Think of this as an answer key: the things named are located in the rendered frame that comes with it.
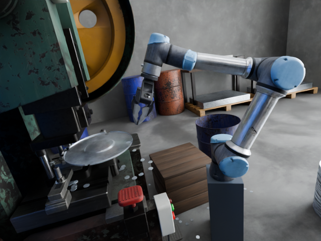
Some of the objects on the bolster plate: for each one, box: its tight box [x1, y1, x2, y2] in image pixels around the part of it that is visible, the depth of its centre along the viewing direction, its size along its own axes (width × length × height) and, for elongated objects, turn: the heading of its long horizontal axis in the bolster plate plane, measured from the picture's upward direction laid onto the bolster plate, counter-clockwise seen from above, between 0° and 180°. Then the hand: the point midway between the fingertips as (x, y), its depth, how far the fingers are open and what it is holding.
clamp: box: [45, 166, 73, 215], centre depth 61 cm, size 6×17×10 cm, turn 37°
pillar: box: [40, 154, 54, 179], centre depth 67 cm, size 2×2×14 cm
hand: (137, 122), depth 75 cm, fingers closed
